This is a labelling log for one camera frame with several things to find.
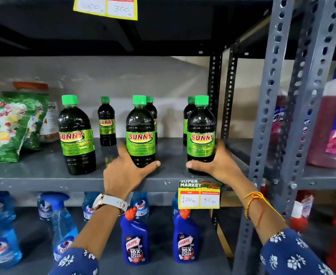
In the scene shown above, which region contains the person's right hand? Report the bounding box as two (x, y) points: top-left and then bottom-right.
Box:
(186, 138), (251, 188)

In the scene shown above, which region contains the person's left hand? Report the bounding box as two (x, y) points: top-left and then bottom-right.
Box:
(103, 142), (161, 200)

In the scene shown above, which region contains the large dark green-capped bottle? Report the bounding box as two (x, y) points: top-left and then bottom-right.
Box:
(186, 95), (216, 176)
(57, 95), (97, 176)
(125, 95), (156, 169)

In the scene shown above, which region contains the person's left forearm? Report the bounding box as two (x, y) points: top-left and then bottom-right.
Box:
(69, 195), (130, 256)

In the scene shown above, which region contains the person's right forearm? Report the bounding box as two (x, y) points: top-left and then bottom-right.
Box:
(228, 180), (289, 247)

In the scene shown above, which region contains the green and yellow price tag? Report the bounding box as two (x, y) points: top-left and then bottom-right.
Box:
(178, 179), (222, 210)

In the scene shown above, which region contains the small dark green-capped bottle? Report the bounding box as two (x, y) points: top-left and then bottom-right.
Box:
(183, 96), (196, 146)
(146, 96), (158, 145)
(97, 96), (117, 147)

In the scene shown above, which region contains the dark blue red-capped cleaner bottle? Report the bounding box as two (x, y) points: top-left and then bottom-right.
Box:
(120, 206), (149, 266)
(172, 209), (201, 264)

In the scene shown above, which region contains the pink purple-capped cleaner bottle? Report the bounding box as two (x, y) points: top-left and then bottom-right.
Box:
(266, 94), (289, 167)
(306, 64), (336, 169)

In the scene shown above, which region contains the row of blue spray bottles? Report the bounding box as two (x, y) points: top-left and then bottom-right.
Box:
(0, 191), (180, 270)

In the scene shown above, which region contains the grey metal shelving rack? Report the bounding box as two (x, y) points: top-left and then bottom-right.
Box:
(222, 0), (336, 275)
(0, 0), (297, 275)

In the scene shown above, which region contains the clear jar with orange lid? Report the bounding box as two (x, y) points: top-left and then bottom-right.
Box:
(12, 81), (61, 143)

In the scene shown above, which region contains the blue floral sleeve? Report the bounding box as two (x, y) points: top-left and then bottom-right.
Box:
(49, 247), (100, 275)
(259, 228), (336, 275)

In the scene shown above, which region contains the green detergent powder packet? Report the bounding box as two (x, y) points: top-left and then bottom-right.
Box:
(0, 96), (44, 164)
(2, 91), (50, 151)

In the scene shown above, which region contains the white strap wristwatch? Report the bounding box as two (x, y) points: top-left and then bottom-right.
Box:
(93, 193), (128, 217)

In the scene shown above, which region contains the yellow orange thread bracelet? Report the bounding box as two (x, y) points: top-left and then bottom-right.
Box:
(244, 191), (286, 229)

